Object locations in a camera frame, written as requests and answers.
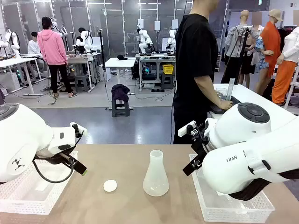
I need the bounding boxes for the figure in blue floral dress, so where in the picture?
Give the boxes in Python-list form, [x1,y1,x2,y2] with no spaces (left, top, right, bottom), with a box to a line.
[251,11,270,70]

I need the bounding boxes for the translucent plastic conical flask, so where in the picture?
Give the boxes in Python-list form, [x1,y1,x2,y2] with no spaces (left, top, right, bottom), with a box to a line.
[142,150,170,197]

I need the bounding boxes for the clear plastic graduated cylinder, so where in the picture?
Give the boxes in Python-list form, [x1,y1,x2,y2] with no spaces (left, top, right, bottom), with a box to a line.
[226,78,235,102]

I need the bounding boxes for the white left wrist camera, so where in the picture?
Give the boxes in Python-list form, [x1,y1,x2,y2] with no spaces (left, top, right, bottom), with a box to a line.
[70,121,88,139]

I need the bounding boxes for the person's right hand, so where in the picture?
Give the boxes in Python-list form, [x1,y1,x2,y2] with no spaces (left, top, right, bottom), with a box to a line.
[216,99,234,111]

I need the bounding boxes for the black tripod stand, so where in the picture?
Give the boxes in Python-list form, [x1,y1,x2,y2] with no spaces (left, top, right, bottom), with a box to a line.
[98,29,107,83]
[221,25,252,85]

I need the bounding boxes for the mannequin orange robe tan hat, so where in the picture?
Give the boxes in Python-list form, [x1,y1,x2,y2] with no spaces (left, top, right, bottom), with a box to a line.
[254,9,285,94]

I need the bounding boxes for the person in black t-shirt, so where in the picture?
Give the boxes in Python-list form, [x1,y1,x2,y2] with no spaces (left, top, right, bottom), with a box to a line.
[173,0,220,145]

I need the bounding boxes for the white standing desk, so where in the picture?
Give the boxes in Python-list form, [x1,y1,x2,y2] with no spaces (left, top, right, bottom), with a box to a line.
[105,57,137,97]
[0,57,44,97]

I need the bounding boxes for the white workbench with trays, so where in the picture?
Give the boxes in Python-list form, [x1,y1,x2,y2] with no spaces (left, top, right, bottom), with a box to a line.
[66,52,97,92]

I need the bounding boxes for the black plastic tray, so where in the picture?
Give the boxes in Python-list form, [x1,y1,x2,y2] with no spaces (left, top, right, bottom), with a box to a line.
[210,95,242,115]

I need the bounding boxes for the background person black trousers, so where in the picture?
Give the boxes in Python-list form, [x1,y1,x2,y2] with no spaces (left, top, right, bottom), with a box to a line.
[37,16,78,98]

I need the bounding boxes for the grey step stool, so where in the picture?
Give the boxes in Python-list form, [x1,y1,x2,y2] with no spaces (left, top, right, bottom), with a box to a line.
[74,75,91,93]
[111,94,131,118]
[160,73,174,90]

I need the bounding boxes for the yellow plastic crate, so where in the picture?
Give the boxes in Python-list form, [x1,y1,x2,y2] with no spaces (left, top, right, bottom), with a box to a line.
[162,64,175,75]

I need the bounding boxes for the pink hoodie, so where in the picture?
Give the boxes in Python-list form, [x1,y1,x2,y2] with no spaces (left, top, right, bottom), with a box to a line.
[37,29,69,66]

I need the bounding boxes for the seated person white shirt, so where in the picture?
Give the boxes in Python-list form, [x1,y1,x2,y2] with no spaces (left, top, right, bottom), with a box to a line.
[27,31,45,70]

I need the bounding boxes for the mannequin white blouse orange trousers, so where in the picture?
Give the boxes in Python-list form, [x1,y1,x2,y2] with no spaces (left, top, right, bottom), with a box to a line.
[271,23,299,106]

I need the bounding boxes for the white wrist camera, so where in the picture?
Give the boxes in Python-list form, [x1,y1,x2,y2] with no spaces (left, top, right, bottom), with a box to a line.
[178,120,197,138]
[70,121,88,139]

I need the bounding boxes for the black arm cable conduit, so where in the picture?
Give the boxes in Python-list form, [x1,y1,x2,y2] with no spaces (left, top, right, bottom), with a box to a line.
[32,158,78,184]
[228,170,299,202]

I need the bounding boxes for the metal frame workbench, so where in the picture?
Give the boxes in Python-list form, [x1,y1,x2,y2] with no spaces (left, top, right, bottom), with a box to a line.
[135,53,177,92]

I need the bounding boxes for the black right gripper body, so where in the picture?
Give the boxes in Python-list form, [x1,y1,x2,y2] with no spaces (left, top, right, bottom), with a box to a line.
[190,126,211,164]

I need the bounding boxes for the mannequin in grey shirt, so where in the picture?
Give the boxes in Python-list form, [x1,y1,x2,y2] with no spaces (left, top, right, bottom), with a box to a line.
[224,9,260,85]

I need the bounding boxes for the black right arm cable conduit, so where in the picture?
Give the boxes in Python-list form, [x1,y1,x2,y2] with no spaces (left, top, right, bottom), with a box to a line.
[228,170,299,202]

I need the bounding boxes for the person's right forearm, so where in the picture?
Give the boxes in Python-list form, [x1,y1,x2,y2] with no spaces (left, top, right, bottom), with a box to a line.
[193,76,222,107]

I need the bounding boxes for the white round stopper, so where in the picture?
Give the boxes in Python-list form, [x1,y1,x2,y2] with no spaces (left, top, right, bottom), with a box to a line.
[103,179,118,193]

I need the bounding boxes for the white perforated plastic basket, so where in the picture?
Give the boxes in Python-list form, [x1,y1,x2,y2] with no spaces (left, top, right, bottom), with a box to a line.
[188,153,276,224]
[0,150,79,215]

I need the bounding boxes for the dark cloth bundle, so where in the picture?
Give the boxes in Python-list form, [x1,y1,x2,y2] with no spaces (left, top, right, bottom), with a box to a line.
[111,84,131,102]

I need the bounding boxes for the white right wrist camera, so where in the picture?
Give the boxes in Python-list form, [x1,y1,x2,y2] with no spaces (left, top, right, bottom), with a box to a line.
[178,120,197,138]

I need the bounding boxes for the white humanoid robot black head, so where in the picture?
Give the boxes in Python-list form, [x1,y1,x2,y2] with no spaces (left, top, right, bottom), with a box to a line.
[75,27,93,53]

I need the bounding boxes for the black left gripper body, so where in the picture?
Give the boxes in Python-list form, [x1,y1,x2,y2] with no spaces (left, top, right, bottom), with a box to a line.
[34,152,71,165]

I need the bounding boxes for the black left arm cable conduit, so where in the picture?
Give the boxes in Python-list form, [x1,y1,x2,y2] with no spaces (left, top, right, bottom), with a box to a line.
[32,158,78,184]

